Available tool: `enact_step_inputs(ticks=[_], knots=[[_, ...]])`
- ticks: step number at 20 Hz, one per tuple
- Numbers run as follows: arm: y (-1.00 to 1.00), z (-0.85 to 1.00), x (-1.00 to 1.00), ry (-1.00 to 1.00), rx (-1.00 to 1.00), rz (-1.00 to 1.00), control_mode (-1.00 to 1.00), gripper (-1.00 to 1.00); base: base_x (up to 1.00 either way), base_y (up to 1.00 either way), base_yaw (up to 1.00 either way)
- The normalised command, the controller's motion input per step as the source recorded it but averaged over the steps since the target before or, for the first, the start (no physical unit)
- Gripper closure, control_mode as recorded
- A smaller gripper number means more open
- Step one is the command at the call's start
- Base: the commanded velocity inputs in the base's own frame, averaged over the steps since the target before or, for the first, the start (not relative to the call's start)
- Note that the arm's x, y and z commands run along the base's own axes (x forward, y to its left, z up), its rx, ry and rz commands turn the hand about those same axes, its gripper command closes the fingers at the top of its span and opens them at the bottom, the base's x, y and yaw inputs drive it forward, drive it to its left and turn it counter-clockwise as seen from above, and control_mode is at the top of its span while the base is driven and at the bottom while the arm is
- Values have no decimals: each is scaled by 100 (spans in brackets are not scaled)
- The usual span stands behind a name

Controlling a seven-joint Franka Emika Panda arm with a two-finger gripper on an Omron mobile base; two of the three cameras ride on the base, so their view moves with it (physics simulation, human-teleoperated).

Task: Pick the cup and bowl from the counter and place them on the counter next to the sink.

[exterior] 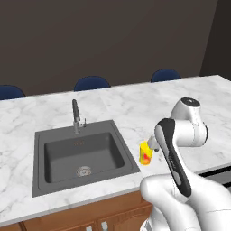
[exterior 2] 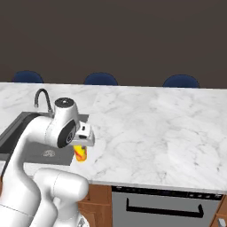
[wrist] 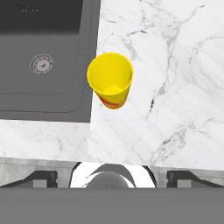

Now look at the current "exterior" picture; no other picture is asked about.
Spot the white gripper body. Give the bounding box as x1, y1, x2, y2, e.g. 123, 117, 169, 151
146, 134, 161, 152

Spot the yellow cup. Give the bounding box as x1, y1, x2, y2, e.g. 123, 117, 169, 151
139, 141, 154, 166

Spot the dark grey sink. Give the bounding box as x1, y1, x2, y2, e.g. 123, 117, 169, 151
32, 119, 142, 199

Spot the grey sink tap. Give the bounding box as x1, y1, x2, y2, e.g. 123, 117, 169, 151
71, 98, 88, 135

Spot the blue chair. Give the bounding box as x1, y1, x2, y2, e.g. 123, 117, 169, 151
0, 84, 27, 101
73, 75, 112, 92
150, 68, 182, 84

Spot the grey dishwasher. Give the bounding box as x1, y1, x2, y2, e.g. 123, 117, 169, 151
198, 166, 231, 194

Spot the wooden cupboard door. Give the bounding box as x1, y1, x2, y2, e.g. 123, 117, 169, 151
21, 220, 97, 231
95, 205, 153, 231

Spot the wooden cupboard panel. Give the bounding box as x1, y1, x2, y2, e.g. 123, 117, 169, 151
21, 189, 152, 225

